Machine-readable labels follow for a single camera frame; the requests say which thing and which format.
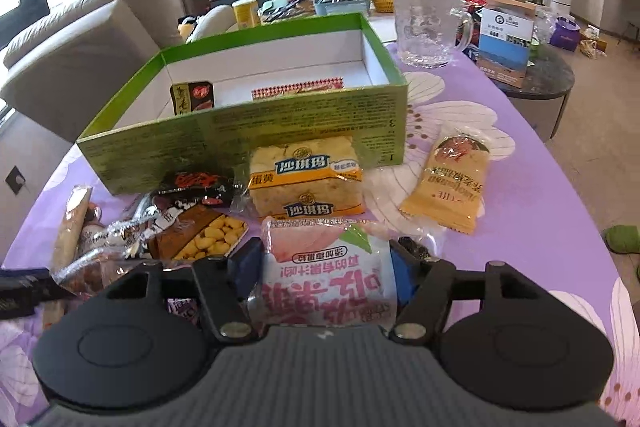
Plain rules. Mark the green cardboard box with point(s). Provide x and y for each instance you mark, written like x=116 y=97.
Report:
x=300 y=127

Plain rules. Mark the purple floral tablecloth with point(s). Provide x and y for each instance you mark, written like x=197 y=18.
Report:
x=540 y=227

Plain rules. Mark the clear glass mug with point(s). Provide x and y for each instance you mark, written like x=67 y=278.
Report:
x=425 y=27

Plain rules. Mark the clear packet with brown snack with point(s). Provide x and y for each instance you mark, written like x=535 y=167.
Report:
x=87 y=274

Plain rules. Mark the small dark packet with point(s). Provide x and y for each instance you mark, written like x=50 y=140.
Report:
x=425 y=249

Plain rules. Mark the small purple packet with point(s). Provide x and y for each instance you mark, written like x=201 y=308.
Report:
x=182 y=311

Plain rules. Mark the orange yellow snack packet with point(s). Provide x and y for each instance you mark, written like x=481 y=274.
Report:
x=445 y=187

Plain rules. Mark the yellow canister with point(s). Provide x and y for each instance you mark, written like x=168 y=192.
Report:
x=246 y=13

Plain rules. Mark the pink and white snack packet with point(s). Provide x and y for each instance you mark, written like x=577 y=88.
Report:
x=325 y=277

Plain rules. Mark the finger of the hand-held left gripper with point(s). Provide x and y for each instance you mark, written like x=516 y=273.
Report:
x=27 y=299

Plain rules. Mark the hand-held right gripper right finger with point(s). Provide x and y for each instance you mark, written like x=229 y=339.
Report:
x=402 y=277

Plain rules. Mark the blue basket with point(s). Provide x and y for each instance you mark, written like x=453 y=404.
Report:
x=342 y=4

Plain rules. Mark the red patterned bar packet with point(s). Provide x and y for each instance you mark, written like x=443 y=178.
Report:
x=295 y=89

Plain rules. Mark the dark packet with red label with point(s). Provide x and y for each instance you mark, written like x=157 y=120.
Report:
x=192 y=97

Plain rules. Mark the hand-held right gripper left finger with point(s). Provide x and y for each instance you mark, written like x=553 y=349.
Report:
x=248 y=269

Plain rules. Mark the purple bag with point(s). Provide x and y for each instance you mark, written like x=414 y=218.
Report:
x=566 y=34

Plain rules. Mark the yellow pastry packet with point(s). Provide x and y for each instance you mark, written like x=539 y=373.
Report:
x=305 y=187

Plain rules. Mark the silver black-and-white candy packet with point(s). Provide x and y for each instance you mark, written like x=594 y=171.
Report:
x=132 y=231

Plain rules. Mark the blue and white carton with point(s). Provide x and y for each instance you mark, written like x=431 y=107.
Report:
x=502 y=52

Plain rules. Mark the black and red snack packet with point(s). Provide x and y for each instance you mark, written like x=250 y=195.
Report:
x=195 y=187

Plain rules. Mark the tan long snack packet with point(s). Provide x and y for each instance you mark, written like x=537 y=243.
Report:
x=70 y=227

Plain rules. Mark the beige sofa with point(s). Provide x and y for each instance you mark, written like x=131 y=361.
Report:
x=85 y=57

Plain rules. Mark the round dark side table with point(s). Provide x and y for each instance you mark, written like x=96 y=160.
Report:
x=545 y=82

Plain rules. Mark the green slipper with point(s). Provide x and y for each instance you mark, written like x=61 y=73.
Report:
x=622 y=238

